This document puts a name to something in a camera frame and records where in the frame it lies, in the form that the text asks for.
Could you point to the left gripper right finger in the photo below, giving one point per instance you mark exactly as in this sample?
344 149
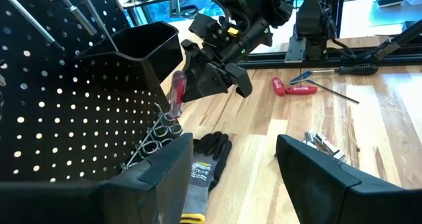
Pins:
323 191

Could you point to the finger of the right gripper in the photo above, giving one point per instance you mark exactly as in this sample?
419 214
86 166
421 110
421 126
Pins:
240 80
204 80

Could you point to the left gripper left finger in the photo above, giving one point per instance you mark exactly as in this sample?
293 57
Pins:
155 194

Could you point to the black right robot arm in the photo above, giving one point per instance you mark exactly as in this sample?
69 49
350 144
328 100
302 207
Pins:
313 19

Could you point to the chrome socket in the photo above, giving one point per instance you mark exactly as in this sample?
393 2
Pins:
339 155
310 137
325 143

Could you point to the grey black work glove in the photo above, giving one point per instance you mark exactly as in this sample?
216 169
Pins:
201 178

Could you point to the black plastic bin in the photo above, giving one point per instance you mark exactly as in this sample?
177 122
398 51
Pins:
138 52

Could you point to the black metal pegboard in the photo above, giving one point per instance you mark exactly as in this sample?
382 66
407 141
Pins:
82 125

